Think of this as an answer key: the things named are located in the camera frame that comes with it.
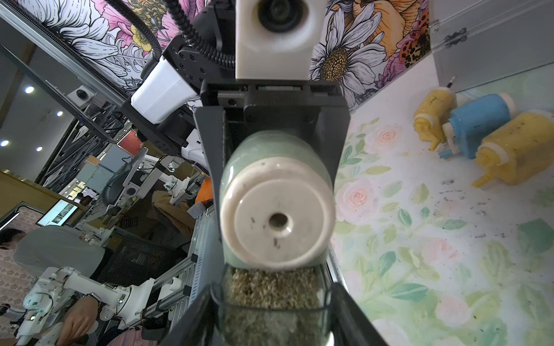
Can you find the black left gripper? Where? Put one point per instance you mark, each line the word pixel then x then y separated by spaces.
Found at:
pixel 275 104

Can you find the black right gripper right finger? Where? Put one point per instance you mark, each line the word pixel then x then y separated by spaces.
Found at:
pixel 348 323

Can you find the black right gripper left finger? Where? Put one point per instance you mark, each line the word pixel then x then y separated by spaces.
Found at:
pixel 199 324

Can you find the grey green shavings tray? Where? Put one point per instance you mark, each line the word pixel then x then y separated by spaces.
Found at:
pixel 258 307

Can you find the dark green pencil sharpener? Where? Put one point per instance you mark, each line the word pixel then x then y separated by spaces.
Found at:
pixel 276 209

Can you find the yellow pencil sharpener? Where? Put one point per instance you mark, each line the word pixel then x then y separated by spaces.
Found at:
pixel 433 112
pixel 518 150

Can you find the blue pencil sharpener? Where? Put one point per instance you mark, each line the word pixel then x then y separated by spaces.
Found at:
pixel 470 123

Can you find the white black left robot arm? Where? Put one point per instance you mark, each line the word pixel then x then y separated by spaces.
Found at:
pixel 203 50

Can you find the floral table mat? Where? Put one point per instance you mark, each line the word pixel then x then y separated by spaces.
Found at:
pixel 430 259

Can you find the operator in grey shirt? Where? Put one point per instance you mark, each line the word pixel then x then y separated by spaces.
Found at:
pixel 58 247

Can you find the silver metal case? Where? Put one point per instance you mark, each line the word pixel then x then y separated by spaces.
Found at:
pixel 476 42

